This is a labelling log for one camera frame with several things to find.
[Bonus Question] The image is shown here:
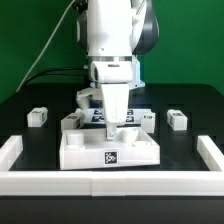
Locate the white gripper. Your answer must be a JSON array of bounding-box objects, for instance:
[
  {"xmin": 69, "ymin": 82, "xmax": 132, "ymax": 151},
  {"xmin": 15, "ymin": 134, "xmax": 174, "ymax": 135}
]
[{"xmin": 76, "ymin": 59, "xmax": 145, "ymax": 139}]

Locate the white square tabletop part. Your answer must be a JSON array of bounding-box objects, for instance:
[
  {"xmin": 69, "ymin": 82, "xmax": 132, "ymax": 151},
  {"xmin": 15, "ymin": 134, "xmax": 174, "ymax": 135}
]
[{"xmin": 59, "ymin": 127, "xmax": 160, "ymax": 170}]

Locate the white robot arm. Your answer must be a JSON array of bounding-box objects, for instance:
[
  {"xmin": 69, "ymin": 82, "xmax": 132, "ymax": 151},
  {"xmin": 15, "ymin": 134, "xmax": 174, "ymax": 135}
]
[{"xmin": 76, "ymin": 0, "xmax": 159, "ymax": 140}]

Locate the white sheet with tags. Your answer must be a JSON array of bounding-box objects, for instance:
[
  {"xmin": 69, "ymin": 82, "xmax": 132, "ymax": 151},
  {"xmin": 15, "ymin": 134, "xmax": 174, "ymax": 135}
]
[{"xmin": 76, "ymin": 108, "xmax": 154, "ymax": 124}]

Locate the white U-shaped obstacle fence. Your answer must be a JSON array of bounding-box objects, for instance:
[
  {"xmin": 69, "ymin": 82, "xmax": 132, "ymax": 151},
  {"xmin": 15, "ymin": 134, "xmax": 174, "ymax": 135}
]
[{"xmin": 0, "ymin": 136, "xmax": 224, "ymax": 196}]

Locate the black cable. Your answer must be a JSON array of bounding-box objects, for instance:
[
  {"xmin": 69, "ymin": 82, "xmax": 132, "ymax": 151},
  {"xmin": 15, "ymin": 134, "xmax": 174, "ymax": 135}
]
[{"xmin": 24, "ymin": 67, "xmax": 90, "ymax": 86}]

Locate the white cable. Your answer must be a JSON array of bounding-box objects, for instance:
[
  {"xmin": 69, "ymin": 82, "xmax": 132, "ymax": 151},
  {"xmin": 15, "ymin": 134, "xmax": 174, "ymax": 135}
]
[{"xmin": 15, "ymin": 0, "xmax": 78, "ymax": 93}]

